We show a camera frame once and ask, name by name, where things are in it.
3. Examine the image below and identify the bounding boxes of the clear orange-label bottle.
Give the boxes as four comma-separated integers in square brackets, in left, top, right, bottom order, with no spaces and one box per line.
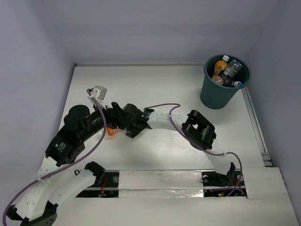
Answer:
[106,127,122,137]

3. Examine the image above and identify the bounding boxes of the small orange juice bottle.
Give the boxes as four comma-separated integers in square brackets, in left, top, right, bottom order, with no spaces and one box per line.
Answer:
[212,75,223,86]

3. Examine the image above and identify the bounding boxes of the tall orange blue-label bottle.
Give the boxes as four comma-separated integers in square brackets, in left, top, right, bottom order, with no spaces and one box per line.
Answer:
[214,55,229,76]

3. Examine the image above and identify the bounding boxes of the crushed clear plastic bottle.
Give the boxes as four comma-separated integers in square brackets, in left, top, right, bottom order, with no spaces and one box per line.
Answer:
[231,81,242,87]

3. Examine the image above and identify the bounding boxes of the small clear dark-label bottle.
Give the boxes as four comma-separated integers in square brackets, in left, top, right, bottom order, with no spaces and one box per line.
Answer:
[221,60,242,82]

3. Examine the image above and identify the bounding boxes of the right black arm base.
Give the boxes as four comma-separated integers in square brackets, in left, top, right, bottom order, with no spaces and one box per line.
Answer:
[200,163,247,197]

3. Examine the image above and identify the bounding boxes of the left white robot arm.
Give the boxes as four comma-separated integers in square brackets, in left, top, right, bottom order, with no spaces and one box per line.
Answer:
[2,98,142,226]

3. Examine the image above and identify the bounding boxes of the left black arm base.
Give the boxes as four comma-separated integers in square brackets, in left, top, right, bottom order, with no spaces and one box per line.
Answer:
[76,170,119,198]

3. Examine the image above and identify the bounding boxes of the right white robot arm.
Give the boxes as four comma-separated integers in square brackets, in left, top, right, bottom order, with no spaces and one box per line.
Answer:
[125,107,236,185]

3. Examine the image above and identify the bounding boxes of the dark teal plastic bin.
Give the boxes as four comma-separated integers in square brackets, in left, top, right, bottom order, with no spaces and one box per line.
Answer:
[200,54,251,110]

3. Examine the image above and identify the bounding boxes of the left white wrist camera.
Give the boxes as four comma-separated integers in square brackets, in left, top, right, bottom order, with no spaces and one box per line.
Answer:
[87,86,107,109]

